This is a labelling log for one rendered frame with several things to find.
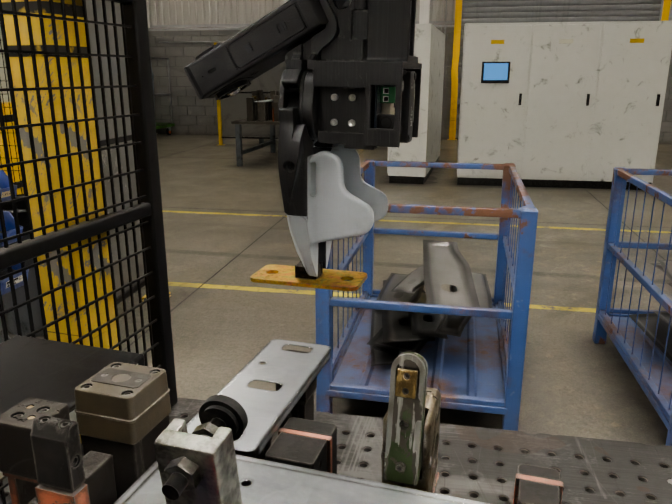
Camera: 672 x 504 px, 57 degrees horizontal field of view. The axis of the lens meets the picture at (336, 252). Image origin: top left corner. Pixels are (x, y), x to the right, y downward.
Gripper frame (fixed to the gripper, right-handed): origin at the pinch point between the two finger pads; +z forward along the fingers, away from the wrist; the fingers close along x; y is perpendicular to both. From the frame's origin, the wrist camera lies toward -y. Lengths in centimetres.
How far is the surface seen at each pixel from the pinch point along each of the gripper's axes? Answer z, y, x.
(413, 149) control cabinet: 83, -127, 765
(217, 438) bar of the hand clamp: 5.5, 0.8, -16.5
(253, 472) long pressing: 27.2, -9.1, 8.7
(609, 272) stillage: 85, 62, 293
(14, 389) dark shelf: 24.7, -41.9, 11.3
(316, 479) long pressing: 27.0, -2.5, 9.5
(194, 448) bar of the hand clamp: 5.7, 0.0, -17.5
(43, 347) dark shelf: 25, -47, 22
